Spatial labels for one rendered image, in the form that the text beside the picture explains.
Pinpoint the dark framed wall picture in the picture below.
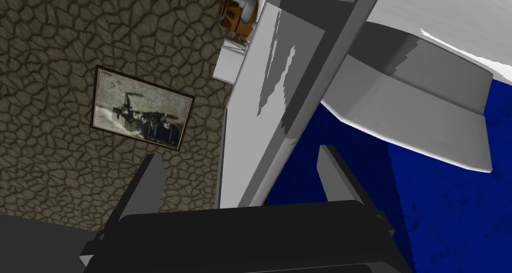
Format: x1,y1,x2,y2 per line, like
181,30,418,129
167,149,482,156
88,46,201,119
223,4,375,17
89,64,196,152

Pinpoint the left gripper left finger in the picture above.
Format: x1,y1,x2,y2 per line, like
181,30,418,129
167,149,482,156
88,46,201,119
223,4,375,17
104,153,167,232

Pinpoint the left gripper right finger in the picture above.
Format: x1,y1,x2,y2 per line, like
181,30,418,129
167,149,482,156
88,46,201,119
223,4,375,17
316,144,376,207

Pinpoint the grey shelf unit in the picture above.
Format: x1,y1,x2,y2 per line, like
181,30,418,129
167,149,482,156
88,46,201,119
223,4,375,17
171,0,494,210

